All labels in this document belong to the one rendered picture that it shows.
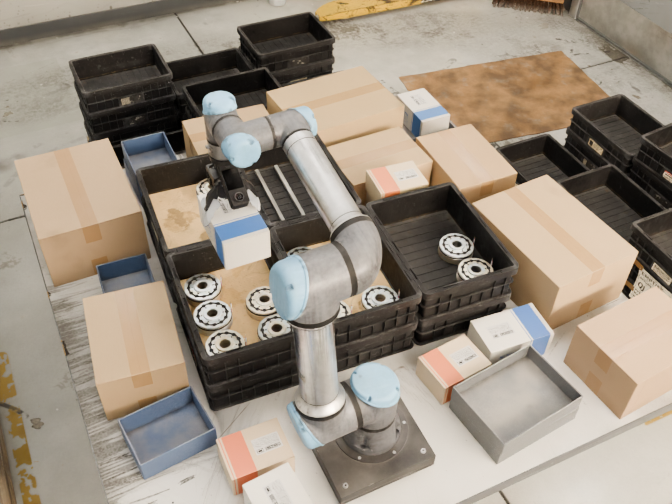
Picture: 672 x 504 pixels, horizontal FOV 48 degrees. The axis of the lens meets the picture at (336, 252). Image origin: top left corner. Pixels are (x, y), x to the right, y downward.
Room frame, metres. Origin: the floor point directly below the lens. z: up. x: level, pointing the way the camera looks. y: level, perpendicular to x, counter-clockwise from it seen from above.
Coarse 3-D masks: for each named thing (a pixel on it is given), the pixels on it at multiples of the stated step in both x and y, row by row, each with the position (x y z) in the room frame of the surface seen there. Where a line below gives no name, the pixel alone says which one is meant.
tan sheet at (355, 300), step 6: (312, 246) 1.63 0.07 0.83; (318, 246) 1.63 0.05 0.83; (378, 276) 1.51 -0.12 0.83; (378, 282) 1.49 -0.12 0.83; (384, 282) 1.49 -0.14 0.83; (360, 294) 1.44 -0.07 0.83; (342, 300) 1.42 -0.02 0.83; (348, 300) 1.42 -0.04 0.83; (354, 300) 1.42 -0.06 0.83; (360, 300) 1.42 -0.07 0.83; (354, 306) 1.40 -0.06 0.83; (360, 306) 1.40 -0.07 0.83; (354, 312) 1.37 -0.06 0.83
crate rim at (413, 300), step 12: (312, 216) 1.65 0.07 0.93; (276, 228) 1.59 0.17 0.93; (276, 240) 1.54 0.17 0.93; (384, 240) 1.56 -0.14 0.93; (408, 276) 1.42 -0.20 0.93; (396, 300) 1.33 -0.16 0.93; (408, 300) 1.34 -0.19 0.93; (420, 300) 1.35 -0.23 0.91; (360, 312) 1.29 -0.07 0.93; (372, 312) 1.29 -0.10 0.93; (384, 312) 1.31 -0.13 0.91; (336, 324) 1.25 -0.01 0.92; (348, 324) 1.26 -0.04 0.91
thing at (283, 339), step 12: (180, 252) 1.48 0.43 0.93; (276, 252) 1.51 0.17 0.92; (168, 264) 1.44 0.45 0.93; (180, 288) 1.35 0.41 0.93; (180, 300) 1.32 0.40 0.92; (192, 324) 1.23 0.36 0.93; (276, 336) 1.20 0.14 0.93; (288, 336) 1.20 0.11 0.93; (204, 348) 1.15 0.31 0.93; (240, 348) 1.16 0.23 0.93; (252, 348) 1.16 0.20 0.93; (264, 348) 1.17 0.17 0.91; (204, 360) 1.12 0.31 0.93; (216, 360) 1.12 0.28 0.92; (228, 360) 1.14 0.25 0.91
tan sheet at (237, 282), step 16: (224, 272) 1.51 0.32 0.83; (240, 272) 1.51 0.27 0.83; (256, 272) 1.51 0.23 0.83; (224, 288) 1.45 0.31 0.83; (240, 288) 1.45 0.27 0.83; (240, 304) 1.39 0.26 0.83; (240, 320) 1.33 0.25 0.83; (256, 320) 1.33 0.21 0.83; (208, 336) 1.27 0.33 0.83; (256, 336) 1.28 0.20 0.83
